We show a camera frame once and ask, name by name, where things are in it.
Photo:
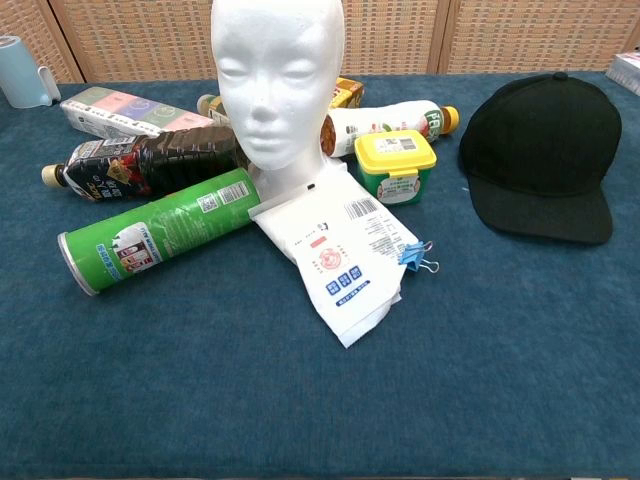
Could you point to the blue table cloth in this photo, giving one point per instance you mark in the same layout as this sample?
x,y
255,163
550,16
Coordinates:
x,y
250,390

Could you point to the woven folding screen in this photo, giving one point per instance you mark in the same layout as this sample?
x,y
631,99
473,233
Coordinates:
x,y
125,35

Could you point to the yellow drink carton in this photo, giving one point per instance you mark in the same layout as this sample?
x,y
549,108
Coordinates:
x,y
347,95

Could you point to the white printed plastic bag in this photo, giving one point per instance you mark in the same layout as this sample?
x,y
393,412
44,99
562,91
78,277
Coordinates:
x,y
340,260

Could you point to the pastel tissue multipack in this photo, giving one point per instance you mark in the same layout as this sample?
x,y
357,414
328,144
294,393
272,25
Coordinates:
x,y
125,112

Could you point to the blue binder clip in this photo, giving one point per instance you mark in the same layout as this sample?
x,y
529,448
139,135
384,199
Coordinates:
x,y
411,257

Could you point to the black baseball cap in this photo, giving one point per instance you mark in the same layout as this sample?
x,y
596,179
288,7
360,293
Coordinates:
x,y
540,140

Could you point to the white drink bottle orange cap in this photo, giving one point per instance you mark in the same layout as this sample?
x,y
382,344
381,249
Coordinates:
x,y
380,125

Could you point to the dark tea bottle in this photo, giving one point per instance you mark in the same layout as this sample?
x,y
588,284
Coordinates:
x,y
160,160

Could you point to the white foam mannequin head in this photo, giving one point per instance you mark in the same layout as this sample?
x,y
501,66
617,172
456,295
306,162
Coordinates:
x,y
277,75

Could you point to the white blue pink box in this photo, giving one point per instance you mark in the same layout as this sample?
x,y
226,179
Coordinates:
x,y
627,70

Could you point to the small green tea bottle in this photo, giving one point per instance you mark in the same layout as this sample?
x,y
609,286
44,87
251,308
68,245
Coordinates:
x,y
212,107

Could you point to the light blue cup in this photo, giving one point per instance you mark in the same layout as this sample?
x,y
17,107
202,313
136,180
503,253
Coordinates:
x,y
20,75

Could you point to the green tub with yellow lid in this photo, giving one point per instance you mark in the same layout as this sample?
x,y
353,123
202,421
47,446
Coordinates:
x,y
395,170

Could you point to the green chips can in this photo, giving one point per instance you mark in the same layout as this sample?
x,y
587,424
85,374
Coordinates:
x,y
165,225

